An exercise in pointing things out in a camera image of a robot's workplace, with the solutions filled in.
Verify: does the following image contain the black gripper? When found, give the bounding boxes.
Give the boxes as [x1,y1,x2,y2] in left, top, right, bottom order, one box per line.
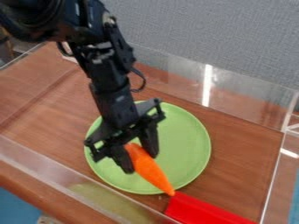
[84,83,165,174]

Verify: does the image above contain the orange toy carrot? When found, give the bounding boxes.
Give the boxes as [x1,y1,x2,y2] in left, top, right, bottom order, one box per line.
[125,143,174,196]

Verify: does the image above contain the clear acrylic tray wall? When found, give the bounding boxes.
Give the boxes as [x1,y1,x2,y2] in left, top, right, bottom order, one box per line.
[0,44,299,224]

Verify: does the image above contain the black cable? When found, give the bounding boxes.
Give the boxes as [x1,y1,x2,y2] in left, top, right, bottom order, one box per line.
[129,68,148,94]

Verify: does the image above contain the red plastic block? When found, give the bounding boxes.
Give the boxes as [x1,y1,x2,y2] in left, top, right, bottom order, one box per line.
[164,192,256,224]

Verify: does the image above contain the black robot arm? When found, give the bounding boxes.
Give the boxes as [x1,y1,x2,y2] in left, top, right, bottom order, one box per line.
[0,0,164,173]

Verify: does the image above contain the green round plate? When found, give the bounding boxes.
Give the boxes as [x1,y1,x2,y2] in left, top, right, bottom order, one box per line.
[84,102,210,195]

